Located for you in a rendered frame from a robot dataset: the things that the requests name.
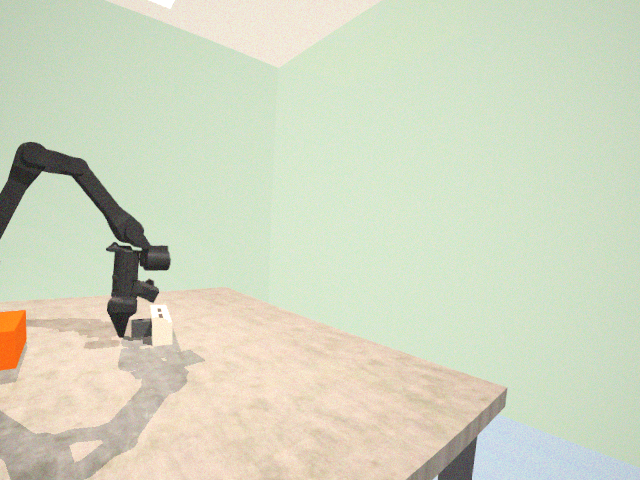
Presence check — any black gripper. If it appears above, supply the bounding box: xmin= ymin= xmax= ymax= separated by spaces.
xmin=107 ymin=270 xmax=138 ymax=338

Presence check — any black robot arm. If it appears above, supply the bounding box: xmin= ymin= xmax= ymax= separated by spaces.
xmin=0 ymin=142 xmax=171 ymax=302

